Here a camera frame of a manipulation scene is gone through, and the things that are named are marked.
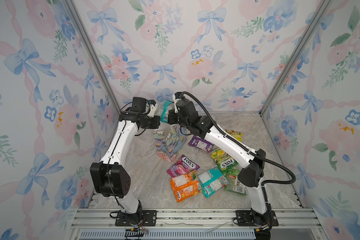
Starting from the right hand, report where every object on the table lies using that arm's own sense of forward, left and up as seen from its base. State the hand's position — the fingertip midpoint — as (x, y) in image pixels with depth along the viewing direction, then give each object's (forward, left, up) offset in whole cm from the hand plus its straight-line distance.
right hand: (167, 110), depth 76 cm
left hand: (-1, +5, -8) cm, 10 cm away
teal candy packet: (+2, 0, +1) cm, 2 cm away
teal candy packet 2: (-25, -25, -31) cm, 47 cm away
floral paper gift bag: (-12, -1, -12) cm, 18 cm away
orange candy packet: (-28, -9, -30) cm, 42 cm away
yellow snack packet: (+6, -44, -28) cm, 53 cm away
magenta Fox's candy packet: (-15, -8, -31) cm, 35 cm away
